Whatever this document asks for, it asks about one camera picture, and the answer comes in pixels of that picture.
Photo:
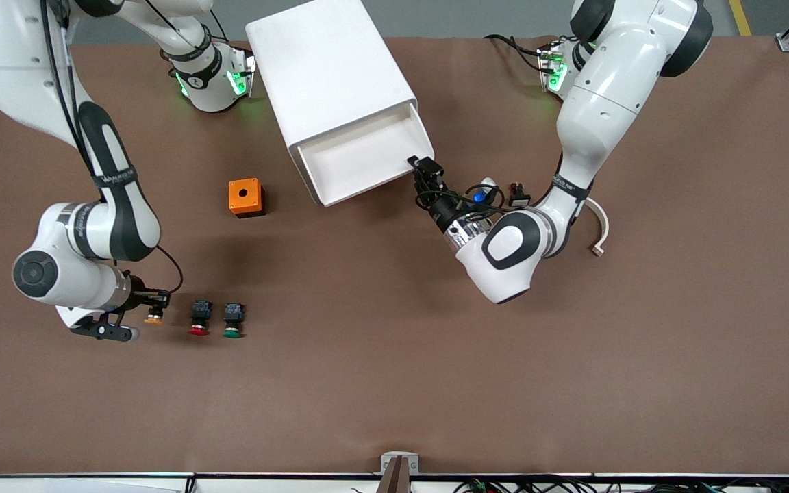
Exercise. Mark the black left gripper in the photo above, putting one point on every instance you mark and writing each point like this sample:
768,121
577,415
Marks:
444,208

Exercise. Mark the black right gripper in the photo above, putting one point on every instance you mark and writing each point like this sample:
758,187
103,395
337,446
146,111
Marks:
138,297

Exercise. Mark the yellow push button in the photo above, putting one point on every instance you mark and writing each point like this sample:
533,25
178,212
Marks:
154,318

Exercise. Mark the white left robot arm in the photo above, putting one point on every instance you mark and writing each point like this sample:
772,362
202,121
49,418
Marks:
593,123

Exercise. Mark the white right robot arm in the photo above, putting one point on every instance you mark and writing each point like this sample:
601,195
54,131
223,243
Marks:
103,205

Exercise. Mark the red push button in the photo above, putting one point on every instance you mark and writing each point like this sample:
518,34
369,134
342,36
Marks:
200,318

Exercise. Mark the green push button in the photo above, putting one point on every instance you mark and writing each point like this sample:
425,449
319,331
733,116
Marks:
233,320

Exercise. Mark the black white rectangular switch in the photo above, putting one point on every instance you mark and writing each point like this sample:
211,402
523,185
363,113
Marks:
519,196

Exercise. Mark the orange button enclosure box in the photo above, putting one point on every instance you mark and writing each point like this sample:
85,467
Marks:
245,196

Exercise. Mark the white curved plastic bracket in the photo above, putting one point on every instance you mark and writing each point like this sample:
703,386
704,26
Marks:
602,229

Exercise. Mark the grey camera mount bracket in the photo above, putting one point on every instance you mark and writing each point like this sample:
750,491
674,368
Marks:
399,463

